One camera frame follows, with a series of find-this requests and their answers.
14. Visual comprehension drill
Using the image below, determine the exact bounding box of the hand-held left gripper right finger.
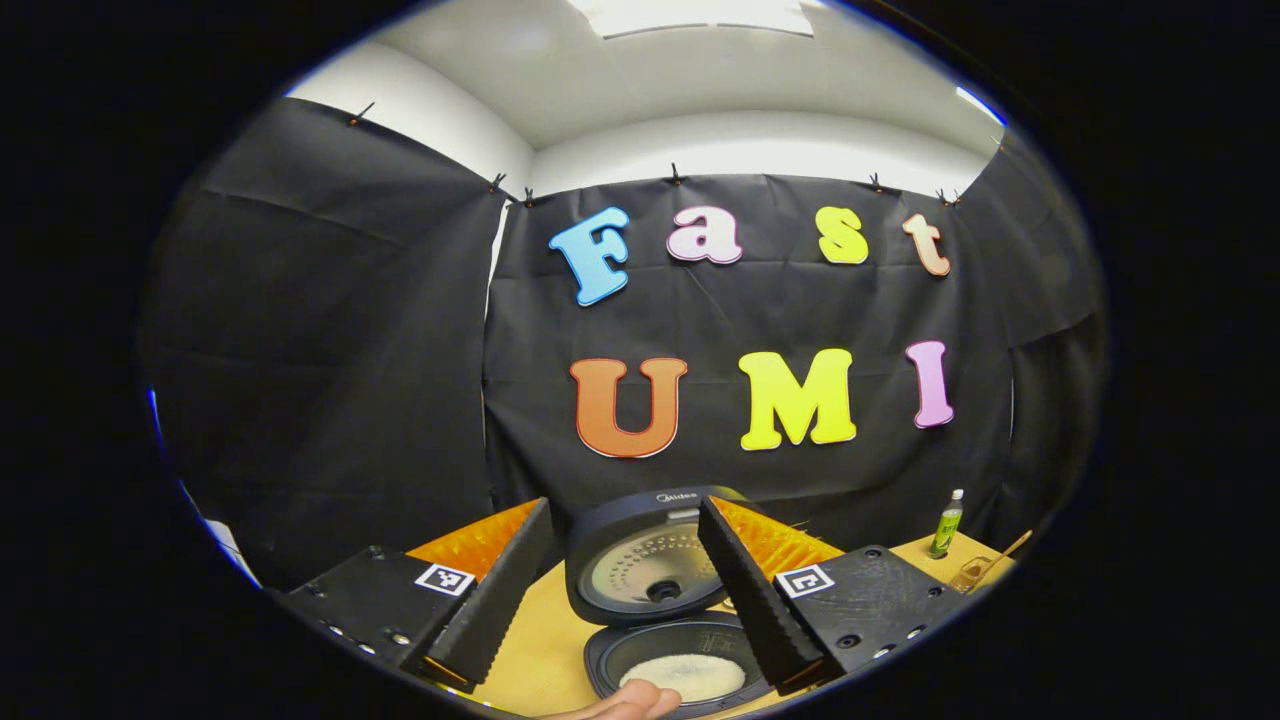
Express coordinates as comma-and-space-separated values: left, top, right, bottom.
697, 494, 976, 698

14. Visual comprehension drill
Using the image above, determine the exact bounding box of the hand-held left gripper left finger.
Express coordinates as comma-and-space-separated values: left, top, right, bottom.
283, 497, 554, 691

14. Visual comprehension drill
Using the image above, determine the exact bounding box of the white rice heap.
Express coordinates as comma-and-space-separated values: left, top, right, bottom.
618, 653, 747, 703

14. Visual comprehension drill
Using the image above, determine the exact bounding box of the dark grey rice cooker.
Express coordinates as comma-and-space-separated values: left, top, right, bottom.
563, 486, 779, 719

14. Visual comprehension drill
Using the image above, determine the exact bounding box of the wooden spoon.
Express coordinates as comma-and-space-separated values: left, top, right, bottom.
975, 530, 1034, 586

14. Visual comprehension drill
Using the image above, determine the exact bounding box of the green tea bottle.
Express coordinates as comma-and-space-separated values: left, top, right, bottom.
930, 489, 966, 560

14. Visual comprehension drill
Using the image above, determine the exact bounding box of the white side desk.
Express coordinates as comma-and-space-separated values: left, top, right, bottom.
205, 518, 263, 589

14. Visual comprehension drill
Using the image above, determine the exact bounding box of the black backdrop cloth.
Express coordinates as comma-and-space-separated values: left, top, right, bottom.
140, 97, 1109, 591

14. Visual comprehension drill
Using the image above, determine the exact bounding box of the small ceiling light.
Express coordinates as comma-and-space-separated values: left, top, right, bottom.
955, 87, 1006, 126

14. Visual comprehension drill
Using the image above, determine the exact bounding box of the ceiling light panel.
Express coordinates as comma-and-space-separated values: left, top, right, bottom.
568, 0, 816, 39

